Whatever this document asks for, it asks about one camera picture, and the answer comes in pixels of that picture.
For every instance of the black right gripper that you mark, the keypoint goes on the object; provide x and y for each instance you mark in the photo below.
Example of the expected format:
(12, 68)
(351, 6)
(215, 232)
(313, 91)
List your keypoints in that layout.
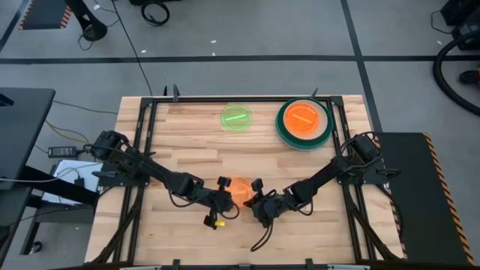
(268, 208)

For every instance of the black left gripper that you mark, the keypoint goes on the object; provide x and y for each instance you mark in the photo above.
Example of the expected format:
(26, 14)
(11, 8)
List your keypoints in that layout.
(221, 202)

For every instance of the beige plastic plate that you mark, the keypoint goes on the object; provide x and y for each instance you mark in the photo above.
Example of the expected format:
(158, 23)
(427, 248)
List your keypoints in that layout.
(302, 137)

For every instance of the dark green large plate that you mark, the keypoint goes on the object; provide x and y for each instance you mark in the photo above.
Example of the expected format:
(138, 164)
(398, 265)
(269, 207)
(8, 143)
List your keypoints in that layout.
(329, 123)

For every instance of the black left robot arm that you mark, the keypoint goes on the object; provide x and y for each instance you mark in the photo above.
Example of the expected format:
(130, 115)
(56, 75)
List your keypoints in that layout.
(176, 183)

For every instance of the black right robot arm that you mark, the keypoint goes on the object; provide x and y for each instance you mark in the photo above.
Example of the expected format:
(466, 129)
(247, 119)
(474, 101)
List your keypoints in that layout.
(318, 176)

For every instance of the small yellow tag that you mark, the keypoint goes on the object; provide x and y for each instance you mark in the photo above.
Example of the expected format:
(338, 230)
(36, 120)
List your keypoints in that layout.
(219, 224)

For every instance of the green translucent small plate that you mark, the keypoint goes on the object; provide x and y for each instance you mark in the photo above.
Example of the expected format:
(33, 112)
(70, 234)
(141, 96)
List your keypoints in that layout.
(236, 118)

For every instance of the white paper sheet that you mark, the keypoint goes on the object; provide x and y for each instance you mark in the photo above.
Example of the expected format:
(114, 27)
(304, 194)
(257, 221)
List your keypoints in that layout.
(71, 168)

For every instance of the black power adapter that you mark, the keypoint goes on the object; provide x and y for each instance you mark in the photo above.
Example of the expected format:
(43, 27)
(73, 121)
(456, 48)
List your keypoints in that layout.
(62, 151)

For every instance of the black mat with hazard stripes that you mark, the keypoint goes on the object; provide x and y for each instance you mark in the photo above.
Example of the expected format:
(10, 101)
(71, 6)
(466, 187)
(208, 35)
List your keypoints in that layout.
(423, 217)

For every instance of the black caster wheel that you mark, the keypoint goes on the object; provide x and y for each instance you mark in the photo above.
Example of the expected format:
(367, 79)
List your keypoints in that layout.
(36, 246)

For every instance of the black desk top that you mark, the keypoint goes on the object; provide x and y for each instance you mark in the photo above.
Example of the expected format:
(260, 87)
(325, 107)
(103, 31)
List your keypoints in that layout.
(22, 127)

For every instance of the black stand base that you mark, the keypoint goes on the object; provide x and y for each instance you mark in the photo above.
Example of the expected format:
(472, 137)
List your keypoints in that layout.
(92, 30)

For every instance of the black shoe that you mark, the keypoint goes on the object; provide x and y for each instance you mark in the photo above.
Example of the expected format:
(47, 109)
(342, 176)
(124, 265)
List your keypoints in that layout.
(469, 77)

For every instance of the small black hazard-striped mat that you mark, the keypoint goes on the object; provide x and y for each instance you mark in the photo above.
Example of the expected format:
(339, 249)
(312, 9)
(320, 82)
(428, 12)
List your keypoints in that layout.
(43, 13)

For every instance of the black aluminium table frame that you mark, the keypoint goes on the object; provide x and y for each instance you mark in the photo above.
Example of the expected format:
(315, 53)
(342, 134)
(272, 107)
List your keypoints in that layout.
(243, 99)

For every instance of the black frame clamp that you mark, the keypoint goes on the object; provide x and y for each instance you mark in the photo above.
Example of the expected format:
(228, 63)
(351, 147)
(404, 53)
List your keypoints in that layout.
(314, 93)
(175, 93)

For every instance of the black desk leg frame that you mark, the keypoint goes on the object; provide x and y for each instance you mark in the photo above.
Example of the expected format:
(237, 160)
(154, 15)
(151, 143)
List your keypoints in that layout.
(67, 189)

